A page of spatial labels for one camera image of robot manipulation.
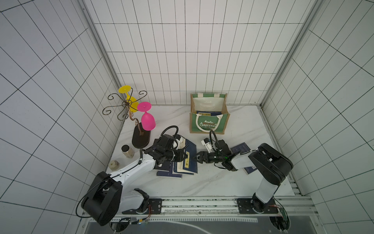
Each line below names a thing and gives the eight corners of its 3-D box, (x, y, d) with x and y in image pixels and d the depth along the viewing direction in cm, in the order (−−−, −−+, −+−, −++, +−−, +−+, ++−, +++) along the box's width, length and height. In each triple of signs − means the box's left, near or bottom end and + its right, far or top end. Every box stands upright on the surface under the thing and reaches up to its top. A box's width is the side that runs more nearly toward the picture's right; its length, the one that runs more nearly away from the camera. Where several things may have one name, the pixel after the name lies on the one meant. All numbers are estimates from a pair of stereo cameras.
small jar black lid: (125, 158, 91) (120, 152, 84) (127, 151, 94) (122, 144, 87) (133, 158, 91) (128, 152, 84) (135, 151, 94) (130, 144, 87)
